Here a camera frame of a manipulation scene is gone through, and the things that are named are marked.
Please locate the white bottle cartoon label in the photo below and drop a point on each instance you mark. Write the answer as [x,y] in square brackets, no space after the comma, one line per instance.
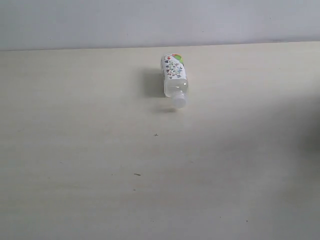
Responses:
[175,82]

